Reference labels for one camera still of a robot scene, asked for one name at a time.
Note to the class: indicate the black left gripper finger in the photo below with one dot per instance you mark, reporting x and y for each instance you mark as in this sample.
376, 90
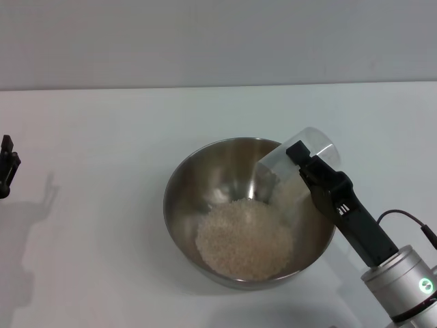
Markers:
7, 164

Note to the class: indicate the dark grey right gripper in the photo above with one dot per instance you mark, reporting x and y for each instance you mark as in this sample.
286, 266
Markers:
358, 225

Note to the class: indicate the clear plastic measuring cup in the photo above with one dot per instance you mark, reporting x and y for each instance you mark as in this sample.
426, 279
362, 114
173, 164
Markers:
276, 164

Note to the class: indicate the white uncooked rice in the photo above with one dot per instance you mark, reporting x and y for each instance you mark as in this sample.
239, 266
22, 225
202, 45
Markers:
239, 239

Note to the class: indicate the stainless steel mixing bowl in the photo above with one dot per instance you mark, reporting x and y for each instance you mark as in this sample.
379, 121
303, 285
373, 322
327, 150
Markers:
191, 191

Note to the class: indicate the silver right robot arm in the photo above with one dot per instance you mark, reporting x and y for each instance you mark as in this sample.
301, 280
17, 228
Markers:
392, 287

